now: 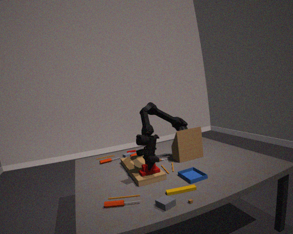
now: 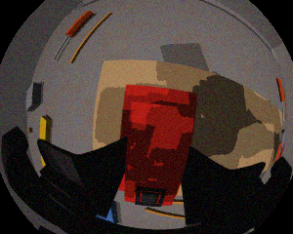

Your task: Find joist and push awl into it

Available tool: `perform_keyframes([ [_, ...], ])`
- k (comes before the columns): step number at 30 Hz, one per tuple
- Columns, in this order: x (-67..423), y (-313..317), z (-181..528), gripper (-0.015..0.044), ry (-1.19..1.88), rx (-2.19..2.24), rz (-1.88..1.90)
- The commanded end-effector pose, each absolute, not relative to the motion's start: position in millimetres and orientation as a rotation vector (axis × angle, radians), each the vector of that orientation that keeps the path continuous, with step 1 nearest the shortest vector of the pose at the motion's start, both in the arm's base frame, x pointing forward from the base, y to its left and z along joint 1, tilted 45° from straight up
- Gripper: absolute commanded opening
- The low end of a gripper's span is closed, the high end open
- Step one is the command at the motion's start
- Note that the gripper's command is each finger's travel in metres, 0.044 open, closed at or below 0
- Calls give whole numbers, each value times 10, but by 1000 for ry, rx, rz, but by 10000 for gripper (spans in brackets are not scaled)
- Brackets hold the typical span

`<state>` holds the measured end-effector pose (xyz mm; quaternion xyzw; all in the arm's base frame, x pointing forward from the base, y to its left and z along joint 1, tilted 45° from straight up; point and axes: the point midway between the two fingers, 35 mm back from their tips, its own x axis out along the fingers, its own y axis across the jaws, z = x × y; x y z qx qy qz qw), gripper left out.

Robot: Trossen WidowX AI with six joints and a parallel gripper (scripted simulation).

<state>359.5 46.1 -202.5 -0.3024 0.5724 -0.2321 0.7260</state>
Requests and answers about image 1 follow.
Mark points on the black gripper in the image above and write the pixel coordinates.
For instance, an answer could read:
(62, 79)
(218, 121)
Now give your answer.
(150, 158)

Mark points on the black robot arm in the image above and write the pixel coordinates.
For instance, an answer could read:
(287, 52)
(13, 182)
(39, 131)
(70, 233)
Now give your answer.
(146, 138)

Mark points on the yellow rectangular bar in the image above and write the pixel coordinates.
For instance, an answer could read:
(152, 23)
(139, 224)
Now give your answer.
(179, 190)

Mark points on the tan wooden panel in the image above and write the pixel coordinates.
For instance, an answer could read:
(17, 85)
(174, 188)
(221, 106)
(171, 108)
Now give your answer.
(133, 164)

